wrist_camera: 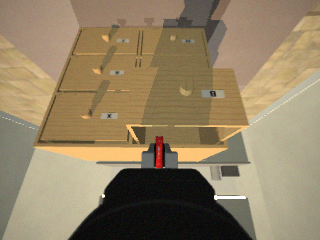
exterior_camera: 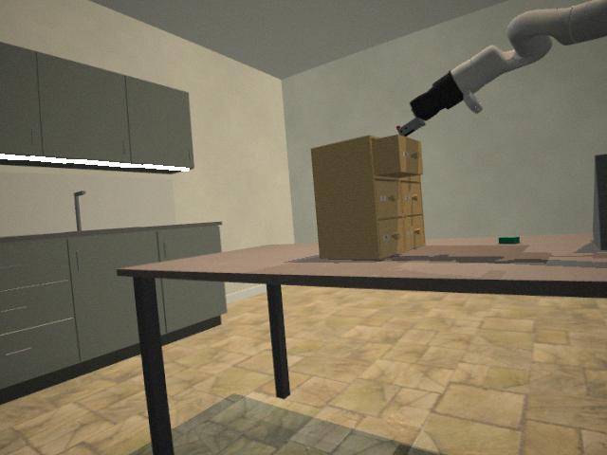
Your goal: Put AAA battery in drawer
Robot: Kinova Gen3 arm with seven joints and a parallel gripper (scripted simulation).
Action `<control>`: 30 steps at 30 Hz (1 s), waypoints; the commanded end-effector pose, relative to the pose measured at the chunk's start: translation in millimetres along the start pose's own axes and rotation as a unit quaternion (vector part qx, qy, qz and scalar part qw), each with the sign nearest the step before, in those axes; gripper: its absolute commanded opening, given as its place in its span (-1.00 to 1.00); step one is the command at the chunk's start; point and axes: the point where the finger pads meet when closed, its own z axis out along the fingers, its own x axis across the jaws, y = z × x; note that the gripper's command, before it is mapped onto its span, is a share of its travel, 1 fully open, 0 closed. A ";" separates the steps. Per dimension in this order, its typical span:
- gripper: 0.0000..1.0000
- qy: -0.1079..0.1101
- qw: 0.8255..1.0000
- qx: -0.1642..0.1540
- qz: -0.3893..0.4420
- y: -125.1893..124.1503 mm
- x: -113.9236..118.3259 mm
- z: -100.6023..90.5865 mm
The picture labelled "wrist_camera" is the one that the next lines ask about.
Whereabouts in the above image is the small brown wooden chest of drawers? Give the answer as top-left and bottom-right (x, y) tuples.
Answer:
(32, 27), (228, 161)

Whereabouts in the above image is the wooden drawer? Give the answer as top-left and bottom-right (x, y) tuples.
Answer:
(125, 67), (249, 145)
(41, 95), (130, 144)
(141, 58), (208, 68)
(73, 29), (140, 56)
(142, 29), (206, 56)
(59, 57), (137, 93)

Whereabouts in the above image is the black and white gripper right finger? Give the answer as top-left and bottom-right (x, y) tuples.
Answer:
(162, 143), (178, 168)

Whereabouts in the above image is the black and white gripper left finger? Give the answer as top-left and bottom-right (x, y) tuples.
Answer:
(141, 143), (156, 168)

